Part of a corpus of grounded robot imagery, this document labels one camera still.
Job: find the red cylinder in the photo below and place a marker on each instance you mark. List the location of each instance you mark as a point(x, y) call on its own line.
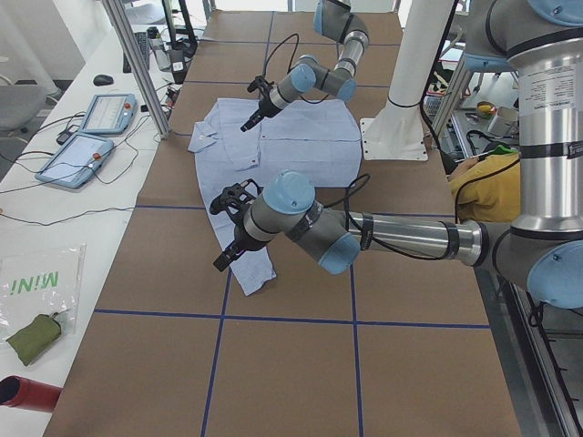
point(23, 393)

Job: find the near blue teach pendant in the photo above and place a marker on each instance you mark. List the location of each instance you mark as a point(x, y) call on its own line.
point(76, 162)

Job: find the white mug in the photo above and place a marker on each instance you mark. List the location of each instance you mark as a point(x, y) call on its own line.
point(504, 122)

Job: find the person in yellow shirt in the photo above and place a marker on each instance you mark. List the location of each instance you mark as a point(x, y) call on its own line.
point(487, 189)

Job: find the aluminium frame post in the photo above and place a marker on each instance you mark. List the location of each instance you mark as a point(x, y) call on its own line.
point(118, 19)

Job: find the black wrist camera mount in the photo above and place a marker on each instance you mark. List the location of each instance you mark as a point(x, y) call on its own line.
point(260, 84)
point(235, 199)

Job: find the black computer mouse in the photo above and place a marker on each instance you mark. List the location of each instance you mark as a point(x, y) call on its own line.
point(103, 80)

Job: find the blue striped button shirt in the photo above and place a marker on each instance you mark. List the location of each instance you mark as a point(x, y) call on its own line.
point(289, 156)

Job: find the green fabric pouch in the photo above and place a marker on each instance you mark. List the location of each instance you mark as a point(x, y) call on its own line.
point(32, 340)

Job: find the grey office chair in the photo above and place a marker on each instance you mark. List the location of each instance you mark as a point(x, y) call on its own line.
point(19, 104)

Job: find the far blue teach pendant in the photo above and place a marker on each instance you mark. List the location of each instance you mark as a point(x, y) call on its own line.
point(108, 114)

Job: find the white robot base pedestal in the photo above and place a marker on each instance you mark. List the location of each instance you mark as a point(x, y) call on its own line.
point(396, 133)

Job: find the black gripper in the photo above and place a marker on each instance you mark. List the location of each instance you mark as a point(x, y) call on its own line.
point(265, 106)
point(240, 238)

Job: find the clear plastic bag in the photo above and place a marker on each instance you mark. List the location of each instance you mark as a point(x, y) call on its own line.
point(41, 282)

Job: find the blue teach pendant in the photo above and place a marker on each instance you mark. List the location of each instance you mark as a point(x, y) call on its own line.
point(76, 162)
point(108, 114)

